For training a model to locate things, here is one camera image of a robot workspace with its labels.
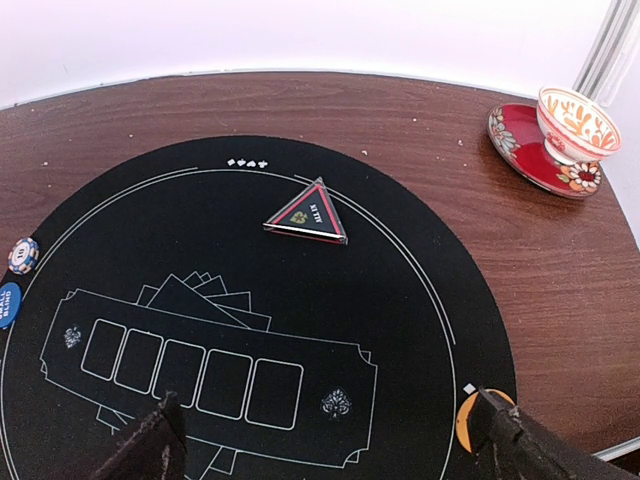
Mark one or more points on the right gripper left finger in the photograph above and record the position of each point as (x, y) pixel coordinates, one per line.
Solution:
(156, 448)

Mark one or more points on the blue small blind button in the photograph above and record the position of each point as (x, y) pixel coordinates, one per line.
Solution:
(10, 304)

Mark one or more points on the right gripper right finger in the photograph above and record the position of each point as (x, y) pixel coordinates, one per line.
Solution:
(509, 444)

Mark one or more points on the red floral saucer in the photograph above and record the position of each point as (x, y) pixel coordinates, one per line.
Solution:
(513, 130)

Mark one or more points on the round black poker mat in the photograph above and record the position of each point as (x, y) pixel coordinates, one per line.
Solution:
(292, 358)

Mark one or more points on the orange big blind button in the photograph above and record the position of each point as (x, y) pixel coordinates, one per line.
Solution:
(462, 428)

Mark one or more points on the red white patterned tea bowl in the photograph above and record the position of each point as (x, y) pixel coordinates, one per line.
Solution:
(575, 129)

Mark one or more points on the right aluminium frame post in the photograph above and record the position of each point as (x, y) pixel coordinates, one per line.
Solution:
(612, 53)

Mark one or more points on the red black triangular all-in marker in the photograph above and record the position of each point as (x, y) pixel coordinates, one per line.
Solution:
(310, 214)

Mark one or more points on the single white blue poker chip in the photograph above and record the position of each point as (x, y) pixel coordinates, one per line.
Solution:
(24, 256)

